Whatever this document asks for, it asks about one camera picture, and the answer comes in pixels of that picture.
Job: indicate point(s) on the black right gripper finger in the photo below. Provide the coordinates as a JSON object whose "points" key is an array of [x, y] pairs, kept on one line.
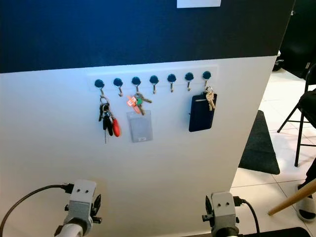
{"points": [[208, 206]]}

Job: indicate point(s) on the keys with clear card holder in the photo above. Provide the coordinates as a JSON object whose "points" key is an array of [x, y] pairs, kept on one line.
{"points": [[140, 127]]}

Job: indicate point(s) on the blue knob metal hook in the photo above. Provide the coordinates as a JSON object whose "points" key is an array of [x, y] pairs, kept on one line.
{"points": [[172, 77], [189, 76], [136, 80], [117, 82], [99, 83], [154, 79], [206, 75]]}

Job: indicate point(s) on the large black floor mat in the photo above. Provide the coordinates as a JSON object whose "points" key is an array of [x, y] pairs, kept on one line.
{"points": [[281, 232]]}

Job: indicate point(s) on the small black floor mat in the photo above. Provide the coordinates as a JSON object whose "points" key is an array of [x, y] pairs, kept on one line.
{"points": [[259, 148]]}

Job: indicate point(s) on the key bunch with red fob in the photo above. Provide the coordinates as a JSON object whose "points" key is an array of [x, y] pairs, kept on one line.
{"points": [[116, 127]]}

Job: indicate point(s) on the wooden table leg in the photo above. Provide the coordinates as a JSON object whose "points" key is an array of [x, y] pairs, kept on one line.
{"points": [[291, 200]]}

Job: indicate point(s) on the dark blue card pouch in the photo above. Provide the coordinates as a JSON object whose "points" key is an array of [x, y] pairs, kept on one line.
{"points": [[200, 116]]}

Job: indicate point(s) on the brass key bunch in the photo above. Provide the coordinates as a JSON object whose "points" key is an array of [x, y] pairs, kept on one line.
{"points": [[211, 100]]}

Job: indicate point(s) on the black folding chair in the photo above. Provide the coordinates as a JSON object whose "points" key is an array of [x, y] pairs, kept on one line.
{"points": [[298, 140]]}

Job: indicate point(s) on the black partition panel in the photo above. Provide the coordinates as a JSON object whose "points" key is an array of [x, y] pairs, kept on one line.
{"points": [[301, 34]]}

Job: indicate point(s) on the white paper sheet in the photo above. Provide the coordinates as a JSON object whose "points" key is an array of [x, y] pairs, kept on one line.
{"points": [[198, 3]]}

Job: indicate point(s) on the white wall hook rail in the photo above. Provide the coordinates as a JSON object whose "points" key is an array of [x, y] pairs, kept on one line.
{"points": [[163, 71]]}

